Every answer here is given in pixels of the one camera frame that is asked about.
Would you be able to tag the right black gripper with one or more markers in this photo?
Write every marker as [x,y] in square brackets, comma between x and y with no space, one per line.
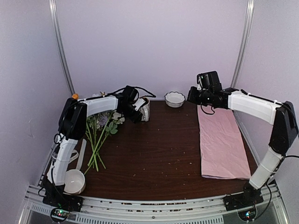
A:
[192,96]

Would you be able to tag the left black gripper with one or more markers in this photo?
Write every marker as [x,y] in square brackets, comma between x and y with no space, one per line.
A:
[135,119]

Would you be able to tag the patterned mug with orange inside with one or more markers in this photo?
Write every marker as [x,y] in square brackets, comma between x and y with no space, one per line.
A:
[145,110]

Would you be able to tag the purple hydrangea fake flower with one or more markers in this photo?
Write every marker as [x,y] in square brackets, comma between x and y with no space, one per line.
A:
[102,124]

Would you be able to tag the white fake flower stem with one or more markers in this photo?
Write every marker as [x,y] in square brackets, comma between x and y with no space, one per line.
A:
[116,119]

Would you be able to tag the pink fake flower stem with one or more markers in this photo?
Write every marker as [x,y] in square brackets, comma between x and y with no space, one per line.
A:
[91,132]

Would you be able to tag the orange fake flower stem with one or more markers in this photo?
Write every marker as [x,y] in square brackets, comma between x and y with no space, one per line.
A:
[75,96]

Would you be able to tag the pink purple wrapping paper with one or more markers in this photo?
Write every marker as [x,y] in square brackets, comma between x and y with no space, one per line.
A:
[222,149]

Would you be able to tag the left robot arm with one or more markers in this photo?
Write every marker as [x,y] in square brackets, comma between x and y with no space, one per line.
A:
[71,128]

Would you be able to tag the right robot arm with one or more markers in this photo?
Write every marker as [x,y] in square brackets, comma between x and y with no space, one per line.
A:
[270,123]

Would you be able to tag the white scalloped bowl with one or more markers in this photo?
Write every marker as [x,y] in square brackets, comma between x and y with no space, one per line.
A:
[174,99]

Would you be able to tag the beige ribbon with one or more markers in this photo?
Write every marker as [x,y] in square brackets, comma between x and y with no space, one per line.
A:
[79,156]

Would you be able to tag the white round cup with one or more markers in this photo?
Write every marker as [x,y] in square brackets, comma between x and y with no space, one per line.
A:
[74,182]

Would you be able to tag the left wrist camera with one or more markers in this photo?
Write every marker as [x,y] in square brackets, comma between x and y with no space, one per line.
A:
[130,93]

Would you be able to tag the right aluminium frame post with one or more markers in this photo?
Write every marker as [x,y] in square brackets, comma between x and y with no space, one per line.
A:
[244,41]

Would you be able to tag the aluminium frame post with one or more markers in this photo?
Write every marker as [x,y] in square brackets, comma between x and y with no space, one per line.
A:
[244,41]
[61,51]

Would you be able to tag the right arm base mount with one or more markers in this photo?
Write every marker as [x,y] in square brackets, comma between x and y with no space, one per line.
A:
[243,203]

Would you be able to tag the aluminium front rail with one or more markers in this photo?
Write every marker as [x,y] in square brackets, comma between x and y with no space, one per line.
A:
[211,210]

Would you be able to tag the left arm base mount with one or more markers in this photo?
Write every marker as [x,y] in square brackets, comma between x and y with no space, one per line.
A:
[63,206]

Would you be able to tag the left aluminium frame post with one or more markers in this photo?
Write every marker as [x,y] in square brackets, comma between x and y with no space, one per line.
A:
[61,51]

